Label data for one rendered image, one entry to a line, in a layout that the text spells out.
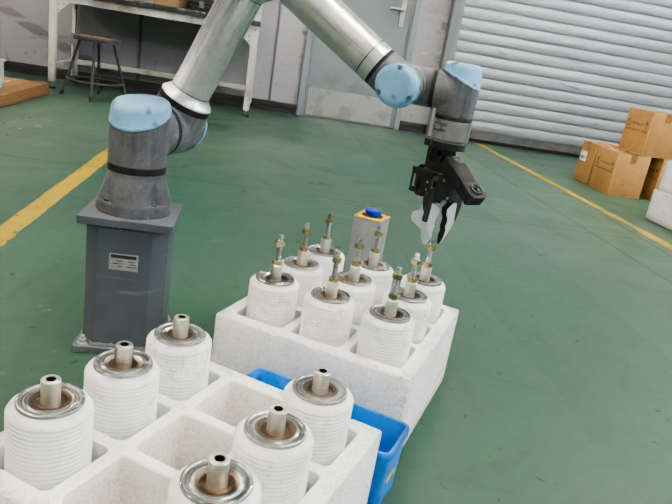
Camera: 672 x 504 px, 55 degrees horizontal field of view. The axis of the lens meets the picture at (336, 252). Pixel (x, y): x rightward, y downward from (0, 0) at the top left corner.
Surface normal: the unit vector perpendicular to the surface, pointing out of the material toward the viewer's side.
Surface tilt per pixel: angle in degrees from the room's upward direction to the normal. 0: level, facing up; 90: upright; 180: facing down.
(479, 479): 0
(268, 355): 90
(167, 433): 90
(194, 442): 90
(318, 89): 90
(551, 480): 0
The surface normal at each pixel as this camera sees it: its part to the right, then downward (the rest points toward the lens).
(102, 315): 0.10, 0.32
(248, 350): -0.39, 0.22
